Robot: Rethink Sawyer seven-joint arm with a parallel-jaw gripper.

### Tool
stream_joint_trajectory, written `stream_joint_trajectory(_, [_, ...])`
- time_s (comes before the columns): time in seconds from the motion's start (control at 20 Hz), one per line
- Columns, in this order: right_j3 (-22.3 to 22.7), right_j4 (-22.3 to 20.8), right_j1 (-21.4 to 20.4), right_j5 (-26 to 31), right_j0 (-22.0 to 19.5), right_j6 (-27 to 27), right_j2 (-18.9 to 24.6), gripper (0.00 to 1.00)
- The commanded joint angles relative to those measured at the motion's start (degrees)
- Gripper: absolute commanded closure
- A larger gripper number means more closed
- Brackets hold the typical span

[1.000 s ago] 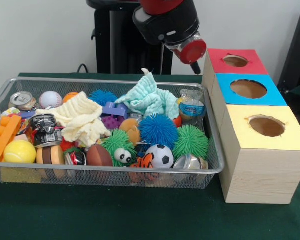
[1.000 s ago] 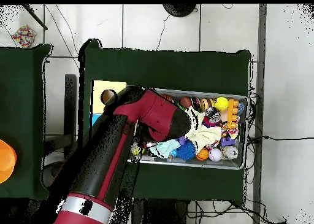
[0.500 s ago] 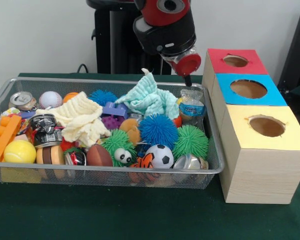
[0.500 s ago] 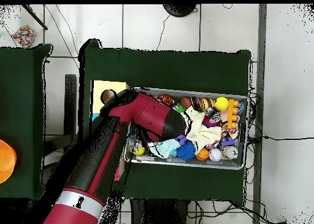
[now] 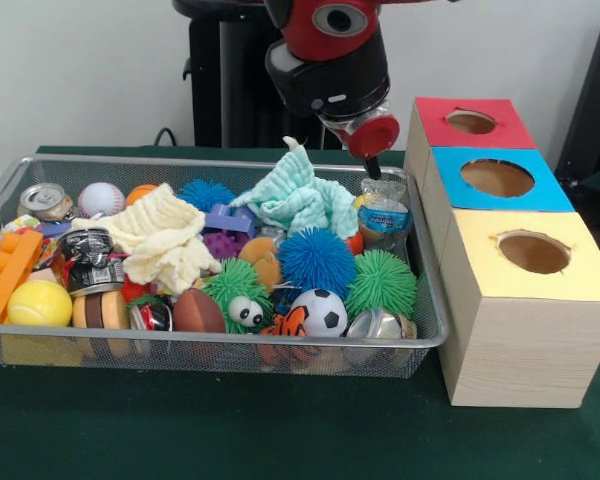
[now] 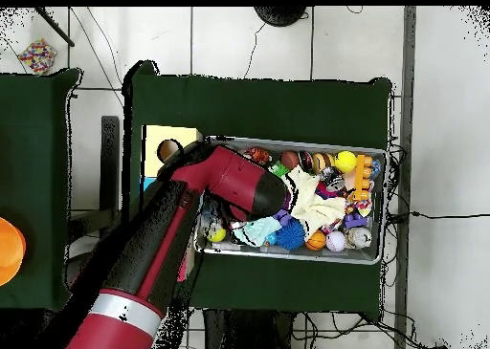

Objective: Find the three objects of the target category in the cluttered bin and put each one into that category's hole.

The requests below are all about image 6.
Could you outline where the crushed clear plastic bottle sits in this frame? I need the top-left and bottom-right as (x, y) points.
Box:
(197, 206), (222, 235)

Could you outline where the wooden box with three holes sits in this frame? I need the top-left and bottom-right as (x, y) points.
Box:
(140, 124), (205, 283)

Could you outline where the clear mesh bin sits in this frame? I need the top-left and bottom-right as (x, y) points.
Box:
(195, 134), (388, 266)

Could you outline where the green furry googly-eyed toy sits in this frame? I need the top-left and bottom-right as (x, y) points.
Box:
(269, 161), (292, 179)

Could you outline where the mint green cloth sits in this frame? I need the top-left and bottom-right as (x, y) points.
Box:
(229, 215), (283, 248)

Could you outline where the yellow smiley ball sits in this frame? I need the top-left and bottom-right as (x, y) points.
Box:
(207, 223), (228, 244)

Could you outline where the small blue spiky ball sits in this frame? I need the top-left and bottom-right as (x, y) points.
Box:
(275, 218), (307, 251)

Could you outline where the cream knitted cloth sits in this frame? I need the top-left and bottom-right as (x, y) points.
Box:
(282, 164), (348, 241)

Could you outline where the yellow tennis ball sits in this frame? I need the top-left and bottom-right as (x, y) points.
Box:
(334, 150), (358, 174)

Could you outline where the orange toy brick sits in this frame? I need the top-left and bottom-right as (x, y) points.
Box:
(353, 154), (376, 203)

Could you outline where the black round base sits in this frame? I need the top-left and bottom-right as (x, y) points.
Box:
(254, 6), (307, 28)

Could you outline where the grey metal strip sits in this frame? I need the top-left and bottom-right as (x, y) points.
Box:
(393, 6), (418, 349)

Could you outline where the dark green side table cloth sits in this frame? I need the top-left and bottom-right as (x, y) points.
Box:
(0, 68), (84, 314)

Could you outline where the orange round object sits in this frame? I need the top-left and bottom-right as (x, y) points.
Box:
(0, 216), (28, 288)

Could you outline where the colourful patterned packet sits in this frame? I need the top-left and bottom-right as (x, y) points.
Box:
(16, 38), (58, 76)

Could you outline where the black rod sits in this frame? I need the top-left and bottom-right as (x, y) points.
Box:
(33, 7), (76, 48)

